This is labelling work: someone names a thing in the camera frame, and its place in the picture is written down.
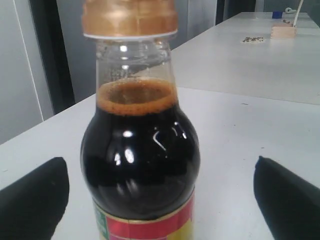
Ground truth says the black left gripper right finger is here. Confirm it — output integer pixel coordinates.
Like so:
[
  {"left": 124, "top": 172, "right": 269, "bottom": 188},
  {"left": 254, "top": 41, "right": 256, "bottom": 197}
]
[{"left": 253, "top": 156, "right": 320, "bottom": 240}]

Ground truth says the blue small object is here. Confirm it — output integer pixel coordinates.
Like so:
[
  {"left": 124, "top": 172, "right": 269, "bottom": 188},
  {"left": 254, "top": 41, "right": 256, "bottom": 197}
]
[{"left": 272, "top": 11, "right": 283, "bottom": 19}]

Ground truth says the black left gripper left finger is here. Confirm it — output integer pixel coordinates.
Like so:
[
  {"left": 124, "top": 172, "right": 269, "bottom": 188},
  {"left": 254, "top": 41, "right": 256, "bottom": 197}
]
[{"left": 0, "top": 157, "right": 70, "bottom": 240}]

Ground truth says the dark vertical post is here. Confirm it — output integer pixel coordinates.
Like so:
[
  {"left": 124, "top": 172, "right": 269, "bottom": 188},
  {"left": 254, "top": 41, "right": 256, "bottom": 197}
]
[{"left": 29, "top": 0, "right": 76, "bottom": 114}]

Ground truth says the scattered seeds pile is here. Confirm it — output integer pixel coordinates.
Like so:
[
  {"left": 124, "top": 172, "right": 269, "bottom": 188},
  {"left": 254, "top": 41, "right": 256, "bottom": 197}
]
[{"left": 241, "top": 37, "right": 265, "bottom": 44}]

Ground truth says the small wooden box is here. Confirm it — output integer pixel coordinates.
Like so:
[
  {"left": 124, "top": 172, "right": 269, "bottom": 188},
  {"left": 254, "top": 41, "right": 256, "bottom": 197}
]
[{"left": 270, "top": 22, "right": 297, "bottom": 39}]

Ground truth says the soy sauce bottle gold cap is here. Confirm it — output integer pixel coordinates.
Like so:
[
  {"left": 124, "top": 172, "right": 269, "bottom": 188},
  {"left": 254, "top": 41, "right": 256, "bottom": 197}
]
[{"left": 80, "top": 0, "right": 201, "bottom": 240}]

